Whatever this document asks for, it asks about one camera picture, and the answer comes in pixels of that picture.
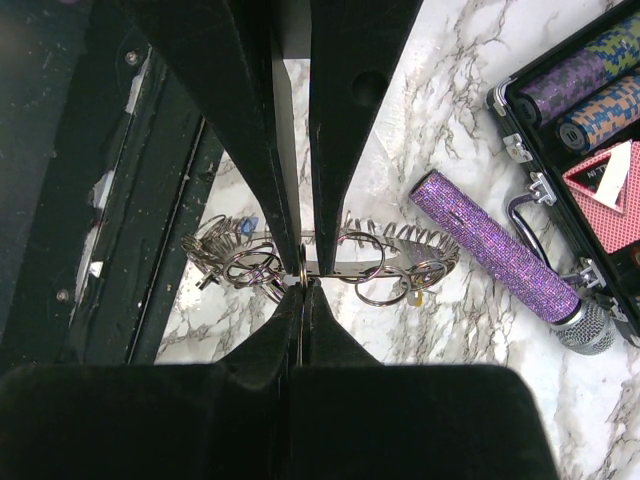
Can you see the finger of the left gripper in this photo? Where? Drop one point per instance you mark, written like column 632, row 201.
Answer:
column 226, row 56
column 355, row 49

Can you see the black mounting base rail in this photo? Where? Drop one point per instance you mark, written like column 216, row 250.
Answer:
column 105, row 163

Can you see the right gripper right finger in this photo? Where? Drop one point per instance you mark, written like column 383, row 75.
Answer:
column 352, row 417

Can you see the black poker chip case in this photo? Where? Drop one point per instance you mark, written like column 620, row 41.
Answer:
column 578, row 98

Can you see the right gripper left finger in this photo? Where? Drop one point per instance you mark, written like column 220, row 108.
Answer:
column 224, row 420

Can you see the purple glitter microphone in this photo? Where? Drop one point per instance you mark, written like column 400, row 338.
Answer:
column 580, row 325

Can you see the pink card box triangle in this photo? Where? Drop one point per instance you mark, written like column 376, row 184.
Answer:
column 606, row 188

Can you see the blue key tag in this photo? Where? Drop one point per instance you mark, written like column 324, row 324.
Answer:
column 248, row 225

